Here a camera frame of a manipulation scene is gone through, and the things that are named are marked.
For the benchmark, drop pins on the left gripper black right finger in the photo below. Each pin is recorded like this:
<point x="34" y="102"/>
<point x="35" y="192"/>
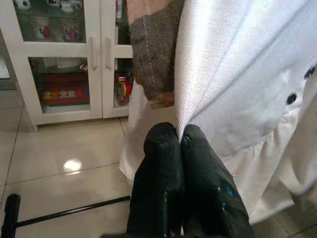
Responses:
<point x="205" y="193"/>

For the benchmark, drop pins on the red patterned box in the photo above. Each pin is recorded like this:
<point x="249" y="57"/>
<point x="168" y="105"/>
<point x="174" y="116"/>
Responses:
<point x="64" y="89"/>

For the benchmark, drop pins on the cream shirt with black buttons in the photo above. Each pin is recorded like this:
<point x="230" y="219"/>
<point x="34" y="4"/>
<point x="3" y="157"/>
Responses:
<point x="235" y="74"/>

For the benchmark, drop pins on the grey tweed garment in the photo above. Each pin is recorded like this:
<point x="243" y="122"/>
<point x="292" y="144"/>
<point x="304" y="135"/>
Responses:
<point x="156" y="54"/>

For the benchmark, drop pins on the colourful toy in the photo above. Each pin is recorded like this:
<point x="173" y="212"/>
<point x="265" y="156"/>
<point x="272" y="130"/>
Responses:
<point x="123" y="89"/>

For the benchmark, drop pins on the white glass-door cabinet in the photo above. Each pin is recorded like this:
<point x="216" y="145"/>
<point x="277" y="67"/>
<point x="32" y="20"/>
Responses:
<point x="96" y="99"/>

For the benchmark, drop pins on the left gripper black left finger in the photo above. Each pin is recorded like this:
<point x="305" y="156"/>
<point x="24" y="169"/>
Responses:
<point x="158" y="186"/>

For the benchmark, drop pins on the white mug with black print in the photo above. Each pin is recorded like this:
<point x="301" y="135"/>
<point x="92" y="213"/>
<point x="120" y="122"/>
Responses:
<point x="71" y="5"/>
<point x="21" y="3"/>

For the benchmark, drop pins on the steel and black clothes rack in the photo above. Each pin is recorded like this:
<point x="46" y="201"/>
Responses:
<point x="11" y="213"/>

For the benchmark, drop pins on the plain white shirt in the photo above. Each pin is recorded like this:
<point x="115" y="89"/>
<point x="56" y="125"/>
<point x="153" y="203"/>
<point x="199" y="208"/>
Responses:
<point x="138" y="138"/>

